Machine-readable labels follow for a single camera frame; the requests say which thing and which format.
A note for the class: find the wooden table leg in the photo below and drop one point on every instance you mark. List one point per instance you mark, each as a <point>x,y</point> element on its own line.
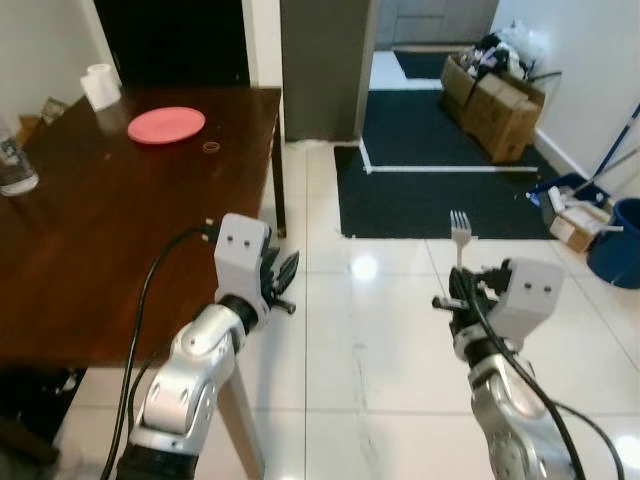
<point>279,200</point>
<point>243,430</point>

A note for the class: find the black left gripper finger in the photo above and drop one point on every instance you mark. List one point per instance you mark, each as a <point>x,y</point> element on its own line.
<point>270,258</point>
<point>288,272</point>

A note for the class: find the white plastic bag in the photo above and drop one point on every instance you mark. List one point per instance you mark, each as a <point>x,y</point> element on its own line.
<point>525,45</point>

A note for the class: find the black chair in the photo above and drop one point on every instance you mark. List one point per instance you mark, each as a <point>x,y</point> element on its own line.
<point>30,420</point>

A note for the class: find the blue plastic bucket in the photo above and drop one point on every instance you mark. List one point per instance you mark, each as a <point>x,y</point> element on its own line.
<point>618,250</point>

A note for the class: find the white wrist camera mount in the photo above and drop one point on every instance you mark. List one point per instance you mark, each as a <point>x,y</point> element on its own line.
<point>240,250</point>
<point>530,295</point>

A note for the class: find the silver metal fork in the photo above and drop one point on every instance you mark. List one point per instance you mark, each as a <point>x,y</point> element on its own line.
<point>460,230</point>

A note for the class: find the small cardboard box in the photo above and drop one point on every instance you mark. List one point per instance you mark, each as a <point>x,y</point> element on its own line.
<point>575,225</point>

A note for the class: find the large dark floor rug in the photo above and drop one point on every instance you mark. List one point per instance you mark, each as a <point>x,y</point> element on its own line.
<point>430,200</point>

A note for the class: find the small dark floor mat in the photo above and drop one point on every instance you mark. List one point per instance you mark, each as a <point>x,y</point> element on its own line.
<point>420,65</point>

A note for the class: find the pink round plate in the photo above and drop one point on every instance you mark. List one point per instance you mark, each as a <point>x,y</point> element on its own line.
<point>165,125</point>

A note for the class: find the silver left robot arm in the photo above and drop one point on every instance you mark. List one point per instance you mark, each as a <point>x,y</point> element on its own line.
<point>185,370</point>

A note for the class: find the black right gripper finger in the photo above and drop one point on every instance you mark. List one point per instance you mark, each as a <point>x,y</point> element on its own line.
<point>485,277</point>
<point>463,282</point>

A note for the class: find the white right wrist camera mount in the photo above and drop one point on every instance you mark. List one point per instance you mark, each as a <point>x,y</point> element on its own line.
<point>530,295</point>

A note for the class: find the large cardboard box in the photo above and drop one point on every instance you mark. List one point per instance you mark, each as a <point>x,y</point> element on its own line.
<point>505,125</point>

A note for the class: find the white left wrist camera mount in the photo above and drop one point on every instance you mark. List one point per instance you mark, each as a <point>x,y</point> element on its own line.
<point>240,250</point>

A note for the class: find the open cardboard box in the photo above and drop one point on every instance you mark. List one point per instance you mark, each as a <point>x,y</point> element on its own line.
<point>455,85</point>

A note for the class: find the dark clothes pile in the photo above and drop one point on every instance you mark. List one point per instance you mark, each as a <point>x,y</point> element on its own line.
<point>490,55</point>

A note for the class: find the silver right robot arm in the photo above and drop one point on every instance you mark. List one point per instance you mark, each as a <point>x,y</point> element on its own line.
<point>510,420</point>

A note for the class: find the clear plastic water bottle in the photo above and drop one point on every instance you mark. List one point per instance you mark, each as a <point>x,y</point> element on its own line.
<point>15,170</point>

